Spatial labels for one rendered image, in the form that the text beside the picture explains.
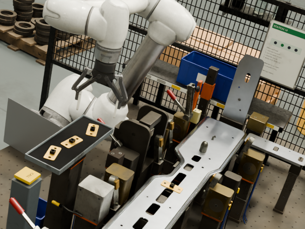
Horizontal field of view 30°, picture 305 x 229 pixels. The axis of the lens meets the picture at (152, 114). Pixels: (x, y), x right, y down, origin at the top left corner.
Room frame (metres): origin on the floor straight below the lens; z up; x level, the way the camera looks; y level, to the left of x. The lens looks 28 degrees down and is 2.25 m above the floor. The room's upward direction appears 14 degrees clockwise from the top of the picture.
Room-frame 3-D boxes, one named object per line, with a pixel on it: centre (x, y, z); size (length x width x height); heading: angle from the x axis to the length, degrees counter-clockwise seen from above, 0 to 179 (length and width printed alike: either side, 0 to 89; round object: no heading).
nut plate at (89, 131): (1.80, 0.20, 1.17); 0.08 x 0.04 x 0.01; 3
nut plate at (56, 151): (1.60, 0.30, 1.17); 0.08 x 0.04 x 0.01; 177
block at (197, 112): (2.36, -0.20, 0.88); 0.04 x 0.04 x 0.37; 71
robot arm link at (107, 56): (1.80, 0.20, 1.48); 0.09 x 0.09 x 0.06
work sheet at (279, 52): (2.74, -0.56, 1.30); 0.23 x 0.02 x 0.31; 71
